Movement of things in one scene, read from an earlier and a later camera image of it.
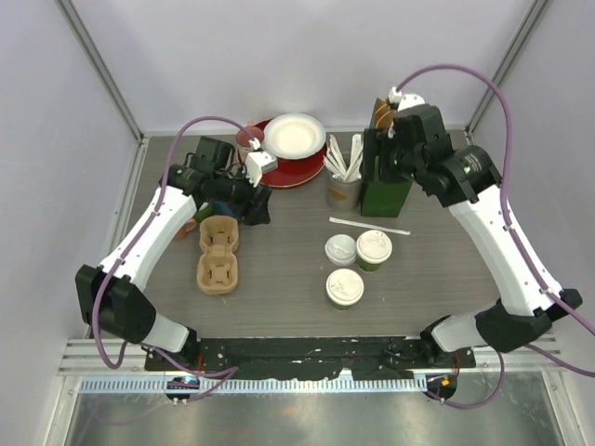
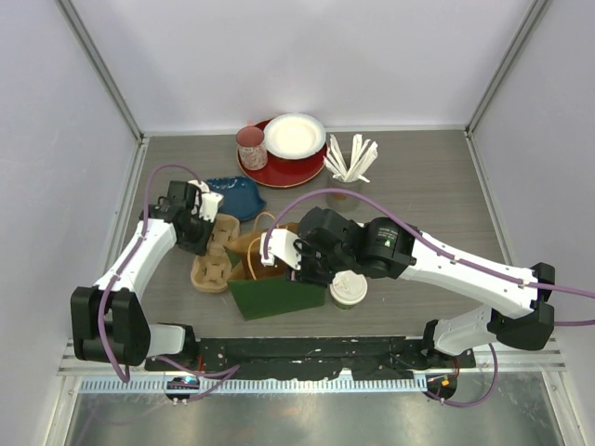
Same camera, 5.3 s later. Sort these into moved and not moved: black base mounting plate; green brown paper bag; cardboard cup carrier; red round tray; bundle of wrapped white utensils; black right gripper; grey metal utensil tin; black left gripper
Moved: black left gripper; green brown paper bag; black right gripper
Not moved: grey metal utensil tin; cardboard cup carrier; bundle of wrapped white utensils; black base mounting plate; red round tray
